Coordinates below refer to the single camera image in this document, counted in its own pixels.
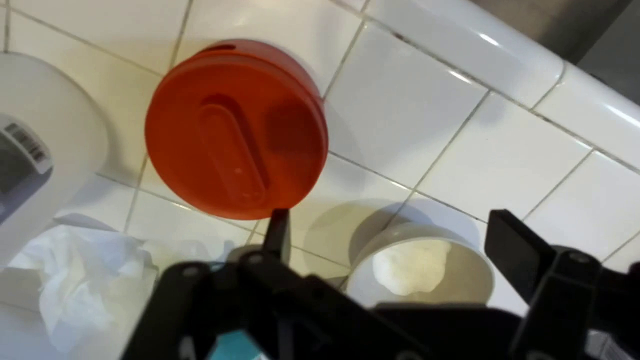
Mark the white crumpled plastic bag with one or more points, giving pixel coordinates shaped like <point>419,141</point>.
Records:
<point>86,286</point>

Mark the red round plastic lid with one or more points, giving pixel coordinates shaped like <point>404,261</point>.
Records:
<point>233,132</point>

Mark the white round bowl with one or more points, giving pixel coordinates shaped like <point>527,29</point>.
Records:
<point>426,267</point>

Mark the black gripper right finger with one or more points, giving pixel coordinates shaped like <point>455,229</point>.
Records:
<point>572,300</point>

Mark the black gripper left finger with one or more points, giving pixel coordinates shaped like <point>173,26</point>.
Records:
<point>266,307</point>

